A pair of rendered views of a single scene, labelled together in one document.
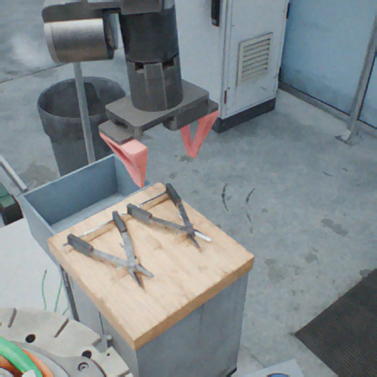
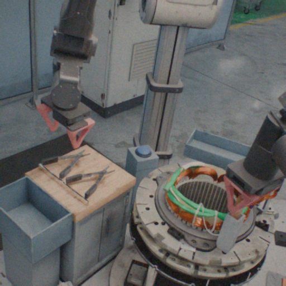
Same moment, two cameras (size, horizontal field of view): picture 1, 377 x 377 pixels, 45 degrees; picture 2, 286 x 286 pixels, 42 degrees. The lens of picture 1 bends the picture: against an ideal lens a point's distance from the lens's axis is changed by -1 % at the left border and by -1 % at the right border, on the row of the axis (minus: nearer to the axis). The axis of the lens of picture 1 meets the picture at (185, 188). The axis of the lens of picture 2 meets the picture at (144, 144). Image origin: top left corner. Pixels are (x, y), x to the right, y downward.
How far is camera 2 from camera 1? 0.92 m
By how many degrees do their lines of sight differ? 79
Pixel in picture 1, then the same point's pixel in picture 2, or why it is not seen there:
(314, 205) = not seen: outside the picture
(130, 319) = (126, 179)
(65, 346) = (152, 185)
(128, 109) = (75, 111)
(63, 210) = (17, 241)
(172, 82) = not seen: hidden behind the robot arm
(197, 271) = (96, 160)
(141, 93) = not seen: hidden behind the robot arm
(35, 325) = (144, 195)
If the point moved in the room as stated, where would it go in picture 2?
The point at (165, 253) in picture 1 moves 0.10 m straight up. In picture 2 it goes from (86, 170) to (88, 137)
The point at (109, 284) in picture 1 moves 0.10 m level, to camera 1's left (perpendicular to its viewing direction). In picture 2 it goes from (107, 186) to (110, 217)
